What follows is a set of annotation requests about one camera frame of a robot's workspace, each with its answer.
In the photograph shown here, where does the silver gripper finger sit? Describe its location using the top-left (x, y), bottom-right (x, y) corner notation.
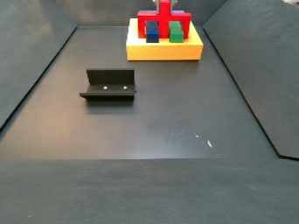
top-left (153, 0), bottom-right (161, 12)

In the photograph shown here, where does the red cross-shaped block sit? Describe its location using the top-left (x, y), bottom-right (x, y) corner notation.
top-left (137, 0), bottom-right (193, 39)

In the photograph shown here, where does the yellow wooden board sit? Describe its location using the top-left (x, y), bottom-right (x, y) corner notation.
top-left (126, 18), bottom-right (203, 61)

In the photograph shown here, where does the blue rectangular block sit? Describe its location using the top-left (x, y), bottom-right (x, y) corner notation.
top-left (146, 21), bottom-right (159, 43)

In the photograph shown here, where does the green rectangular block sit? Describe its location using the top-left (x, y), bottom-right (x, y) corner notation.
top-left (170, 21), bottom-right (185, 43)

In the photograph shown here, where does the black angled holder bracket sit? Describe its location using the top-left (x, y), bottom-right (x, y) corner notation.
top-left (79, 68), bottom-right (137, 100)

